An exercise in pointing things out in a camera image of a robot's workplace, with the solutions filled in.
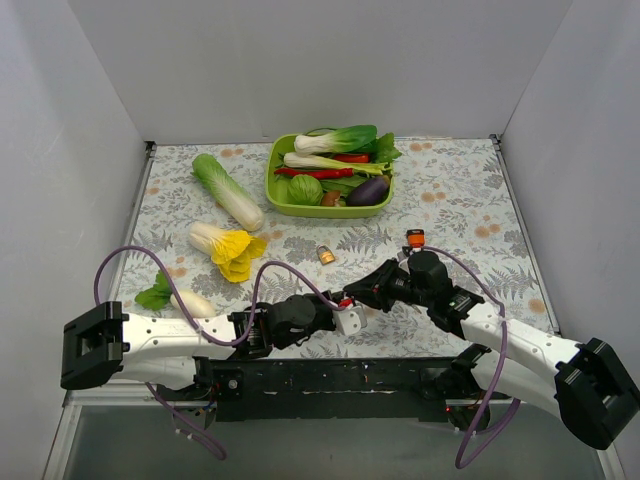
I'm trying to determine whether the brass padlock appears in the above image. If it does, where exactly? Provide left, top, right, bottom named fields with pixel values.
left=316, top=245, right=335, bottom=265

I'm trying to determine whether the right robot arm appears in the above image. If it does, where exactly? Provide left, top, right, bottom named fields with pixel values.
left=344, top=249, right=639, bottom=450

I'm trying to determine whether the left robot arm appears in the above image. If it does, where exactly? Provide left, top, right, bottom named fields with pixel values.
left=60, top=294, right=352, bottom=400

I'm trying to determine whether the purple eggplant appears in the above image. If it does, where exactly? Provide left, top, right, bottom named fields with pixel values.
left=346, top=175, right=391, bottom=207

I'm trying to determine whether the yellow white baby cabbage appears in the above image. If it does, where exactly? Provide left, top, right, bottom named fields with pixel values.
left=188, top=222, right=267, bottom=283

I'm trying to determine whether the green leafy lettuce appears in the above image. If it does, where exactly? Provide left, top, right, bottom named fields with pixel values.
left=370, top=132, right=402, bottom=164

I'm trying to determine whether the round green cabbage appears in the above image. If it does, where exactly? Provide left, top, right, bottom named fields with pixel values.
left=287, top=175, right=324, bottom=206

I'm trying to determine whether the red chili pepper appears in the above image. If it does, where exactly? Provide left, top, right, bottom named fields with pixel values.
left=274, top=167, right=354, bottom=180

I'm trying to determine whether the white celery stalk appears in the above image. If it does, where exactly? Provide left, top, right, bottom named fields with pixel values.
left=281, top=152, right=392, bottom=175

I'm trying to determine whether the bok choy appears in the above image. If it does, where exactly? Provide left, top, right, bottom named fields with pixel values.
left=293, top=125, right=378, bottom=155

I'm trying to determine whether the long green napa cabbage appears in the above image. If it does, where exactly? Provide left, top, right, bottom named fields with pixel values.
left=192, top=154, right=264, bottom=232

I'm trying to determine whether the green plastic basket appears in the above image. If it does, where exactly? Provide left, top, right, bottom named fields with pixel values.
left=265, top=133, right=394, bottom=219

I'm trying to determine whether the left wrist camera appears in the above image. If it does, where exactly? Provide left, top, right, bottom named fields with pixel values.
left=333, top=305, right=367, bottom=336

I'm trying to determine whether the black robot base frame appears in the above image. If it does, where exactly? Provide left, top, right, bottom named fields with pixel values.
left=158, top=357, right=481, bottom=422

